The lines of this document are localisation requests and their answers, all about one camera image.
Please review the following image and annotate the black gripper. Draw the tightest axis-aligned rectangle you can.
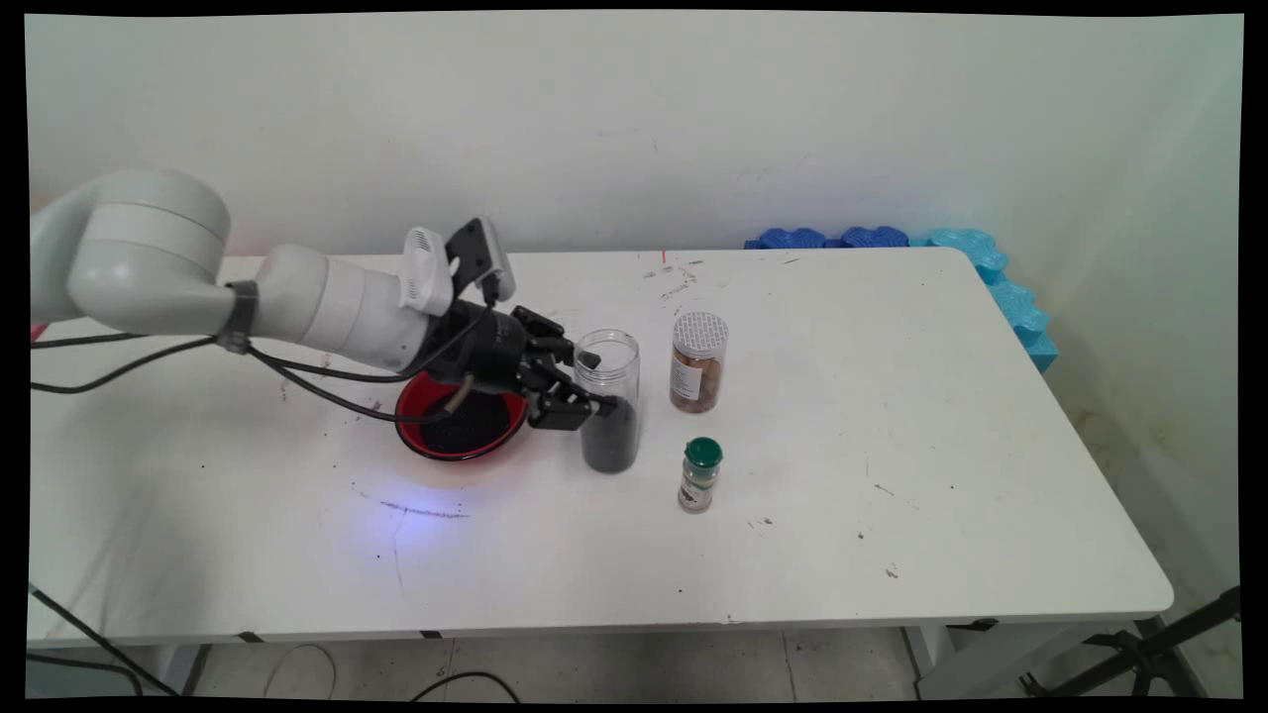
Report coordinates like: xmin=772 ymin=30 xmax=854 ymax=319
xmin=428 ymin=303 xmax=621 ymax=432

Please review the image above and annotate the clear jar with black seeds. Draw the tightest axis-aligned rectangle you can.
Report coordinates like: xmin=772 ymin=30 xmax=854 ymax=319
xmin=575 ymin=330 xmax=642 ymax=474

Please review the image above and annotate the red bowl with black seeds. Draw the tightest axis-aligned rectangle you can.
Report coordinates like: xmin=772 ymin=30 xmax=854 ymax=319
xmin=394 ymin=371 xmax=530 ymax=462

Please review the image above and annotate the snack jar with white lid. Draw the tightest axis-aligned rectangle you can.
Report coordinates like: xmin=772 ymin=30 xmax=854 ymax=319
xmin=670 ymin=311 xmax=730 ymax=414

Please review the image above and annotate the spice bottle with green cap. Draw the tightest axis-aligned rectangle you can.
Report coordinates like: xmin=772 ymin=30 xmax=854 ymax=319
xmin=678 ymin=437 xmax=724 ymax=514

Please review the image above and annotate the light blue foam piece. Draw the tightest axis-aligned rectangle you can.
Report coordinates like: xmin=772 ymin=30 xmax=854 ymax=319
xmin=911 ymin=227 xmax=1009 ymax=285
xmin=986 ymin=280 xmax=1059 ymax=374

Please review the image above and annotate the white table leg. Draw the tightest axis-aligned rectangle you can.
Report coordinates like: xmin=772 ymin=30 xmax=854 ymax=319
xmin=902 ymin=626 xmax=958 ymax=686

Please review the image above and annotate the black tripod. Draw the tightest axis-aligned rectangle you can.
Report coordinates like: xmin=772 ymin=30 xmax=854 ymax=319
xmin=1020 ymin=586 xmax=1241 ymax=699

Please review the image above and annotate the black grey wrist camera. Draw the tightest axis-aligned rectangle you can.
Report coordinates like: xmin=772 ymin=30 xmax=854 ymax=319
xmin=445 ymin=217 xmax=517 ymax=304

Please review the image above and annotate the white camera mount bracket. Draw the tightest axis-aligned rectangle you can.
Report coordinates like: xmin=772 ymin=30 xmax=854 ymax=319
xmin=399 ymin=227 xmax=460 ymax=317

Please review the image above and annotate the black camera cable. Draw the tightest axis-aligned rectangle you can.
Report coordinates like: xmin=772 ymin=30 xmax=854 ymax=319
xmin=30 ymin=281 xmax=496 ymax=384

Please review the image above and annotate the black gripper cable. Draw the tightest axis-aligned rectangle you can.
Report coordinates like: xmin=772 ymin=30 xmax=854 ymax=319
xmin=30 ymin=337 xmax=478 ymax=426

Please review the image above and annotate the black looped floor cable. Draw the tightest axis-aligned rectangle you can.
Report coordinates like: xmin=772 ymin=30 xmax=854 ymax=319
xmin=410 ymin=671 xmax=522 ymax=702

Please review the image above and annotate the black cable strap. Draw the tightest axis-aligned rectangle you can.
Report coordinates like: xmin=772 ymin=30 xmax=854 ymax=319
xmin=217 ymin=280 xmax=262 ymax=356

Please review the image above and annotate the thin grey floor cable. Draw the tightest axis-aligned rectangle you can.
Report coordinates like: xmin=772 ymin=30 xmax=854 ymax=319
xmin=263 ymin=643 xmax=339 ymax=699

